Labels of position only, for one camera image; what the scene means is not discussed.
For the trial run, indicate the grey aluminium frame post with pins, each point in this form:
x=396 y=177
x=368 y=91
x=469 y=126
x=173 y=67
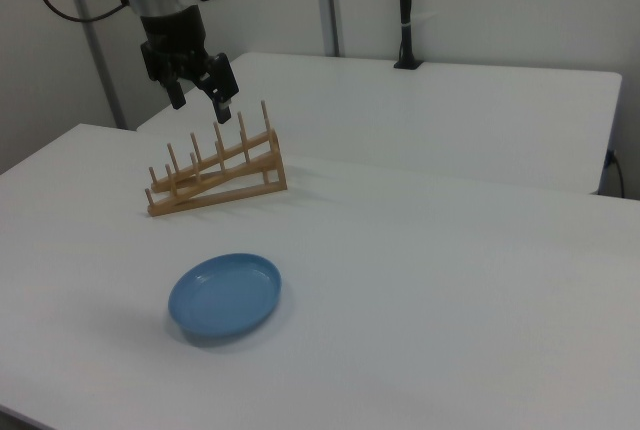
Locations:
x=330 y=0

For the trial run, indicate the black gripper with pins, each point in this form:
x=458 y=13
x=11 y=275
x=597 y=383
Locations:
x=172 y=35

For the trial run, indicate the wooden plate rack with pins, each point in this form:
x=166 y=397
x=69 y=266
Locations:
x=227 y=185

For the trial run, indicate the black camera pole with tie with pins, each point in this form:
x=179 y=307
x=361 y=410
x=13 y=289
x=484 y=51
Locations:
x=406 y=5

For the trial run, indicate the blue round plate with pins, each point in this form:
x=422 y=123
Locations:
x=225 y=295

